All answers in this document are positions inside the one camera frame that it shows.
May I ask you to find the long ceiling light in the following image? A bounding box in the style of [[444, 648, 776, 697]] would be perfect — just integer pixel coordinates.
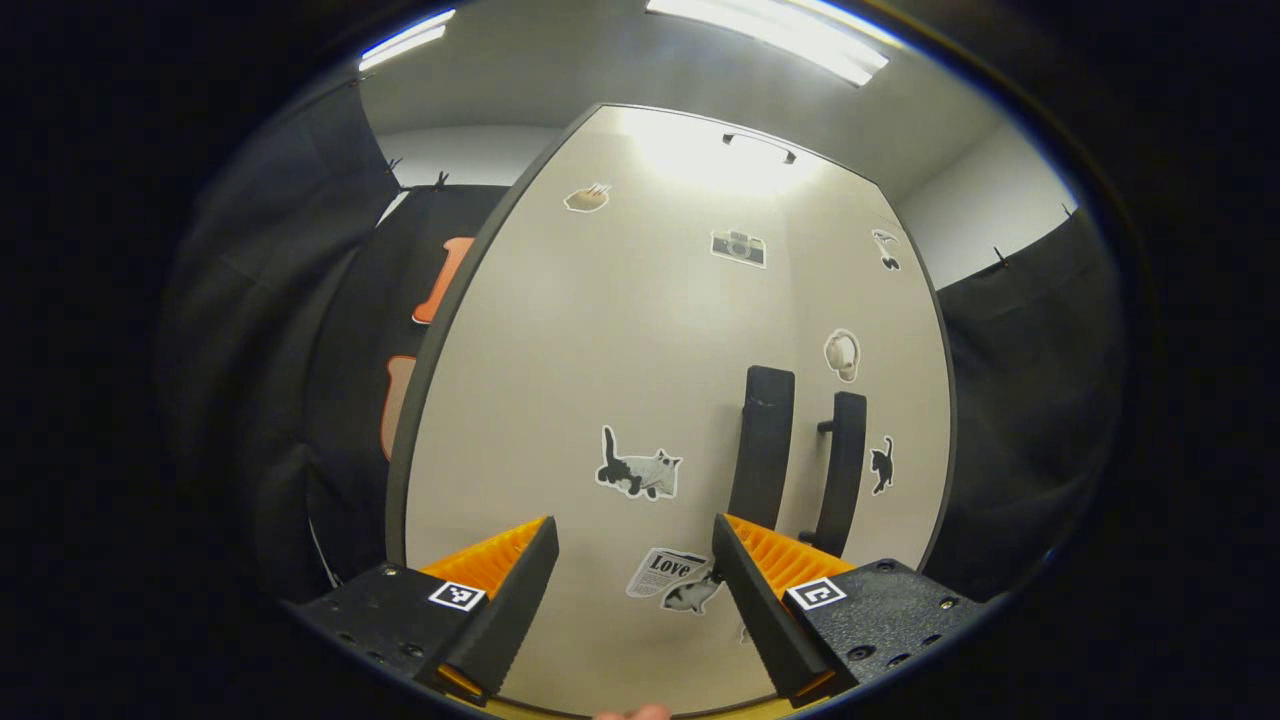
[[645, 0, 891, 88]]

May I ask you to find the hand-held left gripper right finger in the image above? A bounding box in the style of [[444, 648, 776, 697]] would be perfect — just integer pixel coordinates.
[[712, 513, 988, 709]]

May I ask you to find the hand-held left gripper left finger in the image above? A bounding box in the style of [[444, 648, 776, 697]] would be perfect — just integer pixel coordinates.
[[285, 515, 561, 708]]

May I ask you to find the short ceiling light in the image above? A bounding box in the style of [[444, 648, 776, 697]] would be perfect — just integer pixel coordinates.
[[358, 8, 458, 73]]

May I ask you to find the black door handle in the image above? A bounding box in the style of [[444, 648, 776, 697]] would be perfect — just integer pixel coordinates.
[[727, 365, 797, 531], [798, 391, 869, 559]]

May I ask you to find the white cabinet door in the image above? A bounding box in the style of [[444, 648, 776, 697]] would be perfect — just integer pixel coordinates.
[[785, 190, 951, 601], [400, 150, 801, 716]]

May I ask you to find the white and grey cabinet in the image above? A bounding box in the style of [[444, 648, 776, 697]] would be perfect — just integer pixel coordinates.
[[385, 103, 958, 717]]

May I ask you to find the white cabinet drawer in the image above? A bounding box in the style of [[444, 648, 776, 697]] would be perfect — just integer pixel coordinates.
[[575, 103, 886, 216]]

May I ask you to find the metal drawer handle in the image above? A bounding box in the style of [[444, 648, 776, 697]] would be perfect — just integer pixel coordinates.
[[722, 133, 798, 166]]

